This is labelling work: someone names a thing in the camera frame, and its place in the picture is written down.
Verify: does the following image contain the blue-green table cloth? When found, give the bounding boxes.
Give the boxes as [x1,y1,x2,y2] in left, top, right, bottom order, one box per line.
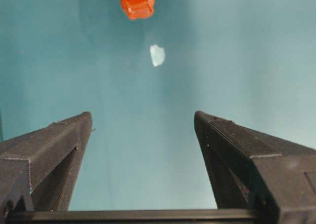
[0,0,316,211]

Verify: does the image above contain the small white paper scrap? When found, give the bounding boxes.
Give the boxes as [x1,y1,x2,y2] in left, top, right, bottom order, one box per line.
[149,44,166,68]

